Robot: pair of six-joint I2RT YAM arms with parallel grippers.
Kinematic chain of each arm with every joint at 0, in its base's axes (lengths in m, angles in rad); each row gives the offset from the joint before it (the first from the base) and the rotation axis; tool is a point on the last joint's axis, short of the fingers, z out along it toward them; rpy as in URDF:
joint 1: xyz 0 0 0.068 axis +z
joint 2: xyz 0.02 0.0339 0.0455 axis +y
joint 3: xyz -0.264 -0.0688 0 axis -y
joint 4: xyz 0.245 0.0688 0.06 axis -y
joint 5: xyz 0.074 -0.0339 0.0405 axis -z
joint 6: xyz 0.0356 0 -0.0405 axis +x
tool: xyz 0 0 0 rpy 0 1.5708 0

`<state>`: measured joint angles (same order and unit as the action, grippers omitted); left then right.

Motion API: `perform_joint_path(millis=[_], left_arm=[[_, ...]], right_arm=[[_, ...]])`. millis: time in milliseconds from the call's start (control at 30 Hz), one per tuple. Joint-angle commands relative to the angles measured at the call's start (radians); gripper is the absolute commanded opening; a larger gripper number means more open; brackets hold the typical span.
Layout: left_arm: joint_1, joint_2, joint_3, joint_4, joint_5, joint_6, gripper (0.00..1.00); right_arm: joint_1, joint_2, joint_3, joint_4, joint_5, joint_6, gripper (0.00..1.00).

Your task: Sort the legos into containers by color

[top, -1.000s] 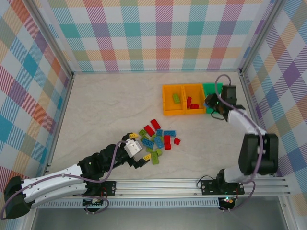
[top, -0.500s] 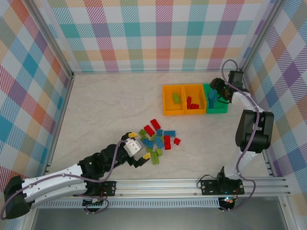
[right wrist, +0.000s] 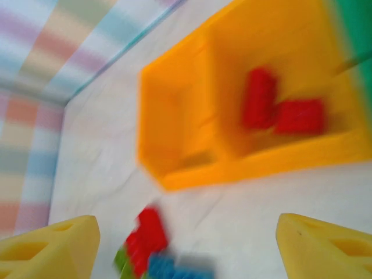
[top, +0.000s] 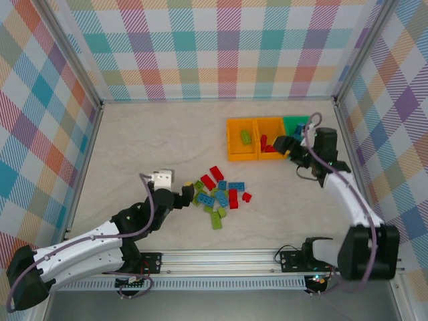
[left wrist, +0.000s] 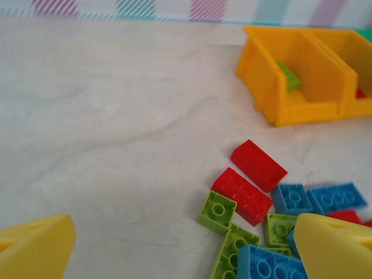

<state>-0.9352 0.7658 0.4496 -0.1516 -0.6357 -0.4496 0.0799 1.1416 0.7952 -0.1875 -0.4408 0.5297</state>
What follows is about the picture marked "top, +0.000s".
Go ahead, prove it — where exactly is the green plastic bin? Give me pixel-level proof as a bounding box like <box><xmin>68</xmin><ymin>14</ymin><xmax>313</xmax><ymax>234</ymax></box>
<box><xmin>282</xmin><ymin>115</ymin><xmax>310</xmax><ymax>138</ymax></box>

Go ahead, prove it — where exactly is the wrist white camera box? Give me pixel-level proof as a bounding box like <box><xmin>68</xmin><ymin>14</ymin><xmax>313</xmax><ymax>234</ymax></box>
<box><xmin>146</xmin><ymin>169</ymin><xmax>175</xmax><ymax>191</ymax></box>
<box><xmin>300</xmin><ymin>122</ymin><xmax>318</xmax><ymax>148</ymax></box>

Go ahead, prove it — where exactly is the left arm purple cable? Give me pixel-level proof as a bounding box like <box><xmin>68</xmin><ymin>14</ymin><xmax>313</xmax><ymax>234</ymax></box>
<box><xmin>5</xmin><ymin>173</ymin><xmax>158</xmax><ymax>314</ymax></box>

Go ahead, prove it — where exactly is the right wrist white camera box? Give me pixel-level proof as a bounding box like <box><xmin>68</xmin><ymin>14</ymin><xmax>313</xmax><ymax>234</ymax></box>
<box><xmin>300</xmin><ymin>122</ymin><xmax>318</xmax><ymax>148</ymax></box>

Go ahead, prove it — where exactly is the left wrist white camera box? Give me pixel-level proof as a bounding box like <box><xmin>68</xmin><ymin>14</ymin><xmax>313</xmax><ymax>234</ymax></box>
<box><xmin>146</xmin><ymin>169</ymin><xmax>175</xmax><ymax>191</ymax></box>

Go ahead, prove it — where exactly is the aluminium frame post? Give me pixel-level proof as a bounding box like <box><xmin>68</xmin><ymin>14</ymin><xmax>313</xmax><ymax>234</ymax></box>
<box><xmin>36</xmin><ymin>0</ymin><xmax>104</xmax><ymax>108</ymax></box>
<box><xmin>334</xmin><ymin>0</ymin><xmax>404</xmax><ymax>103</ymax></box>

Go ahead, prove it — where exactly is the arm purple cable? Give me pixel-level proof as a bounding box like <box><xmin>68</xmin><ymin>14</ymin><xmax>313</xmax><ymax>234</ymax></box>
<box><xmin>5</xmin><ymin>173</ymin><xmax>158</xmax><ymax>314</ymax></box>
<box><xmin>299</xmin><ymin>112</ymin><xmax>381</xmax><ymax>295</ymax></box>

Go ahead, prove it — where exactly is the orange-yellow plastic bin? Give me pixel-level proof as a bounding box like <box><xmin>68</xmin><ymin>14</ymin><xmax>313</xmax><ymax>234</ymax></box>
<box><xmin>255</xmin><ymin>116</ymin><xmax>289</xmax><ymax>161</ymax></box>
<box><xmin>226</xmin><ymin>118</ymin><xmax>260</xmax><ymax>163</ymax></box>

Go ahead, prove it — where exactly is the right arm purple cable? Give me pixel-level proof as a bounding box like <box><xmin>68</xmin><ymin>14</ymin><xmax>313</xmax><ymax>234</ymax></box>
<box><xmin>299</xmin><ymin>112</ymin><xmax>381</xmax><ymax>295</ymax></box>

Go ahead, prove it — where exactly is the aluminium frame floor rail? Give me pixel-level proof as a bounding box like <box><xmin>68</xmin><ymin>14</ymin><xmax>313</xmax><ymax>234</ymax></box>
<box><xmin>62</xmin><ymin>102</ymin><xmax>105</xmax><ymax>235</ymax></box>
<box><xmin>334</xmin><ymin>100</ymin><xmax>385</xmax><ymax>228</ymax></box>
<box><xmin>99</xmin><ymin>97</ymin><xmax>338</xmax><ymax>105</ymax></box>

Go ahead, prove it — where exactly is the aluminium frame strut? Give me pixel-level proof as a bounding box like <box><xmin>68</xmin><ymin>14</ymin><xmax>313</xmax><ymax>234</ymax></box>
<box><xmin>389</xmin><ymin>279</ymin><xmax>411</xmax><ymax>321</ymax></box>

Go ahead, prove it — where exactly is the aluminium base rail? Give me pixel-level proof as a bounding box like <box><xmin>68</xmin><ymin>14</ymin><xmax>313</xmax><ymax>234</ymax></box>
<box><xmin>138</xmin><ymin>249</ymin><xmax>405</xmax><ymax>276</ymax></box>

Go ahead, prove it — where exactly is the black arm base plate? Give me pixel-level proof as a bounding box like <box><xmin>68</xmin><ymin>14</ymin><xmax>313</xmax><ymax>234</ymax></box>
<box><xmin>279</xmin><ymin>247</ymin><xmax>339</xmax><ymax>274</ymax></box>
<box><xmin>140</xmin><ymin>253</ymin><xmax>164</xmax><ymax>274</ymax></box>

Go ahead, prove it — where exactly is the slotted grey cable tray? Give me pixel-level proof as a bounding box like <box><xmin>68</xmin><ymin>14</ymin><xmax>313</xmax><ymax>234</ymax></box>
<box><xmin>49</xmin><ymin>278</ymin><xmax>308</xmax><ymax>293</ymax></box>

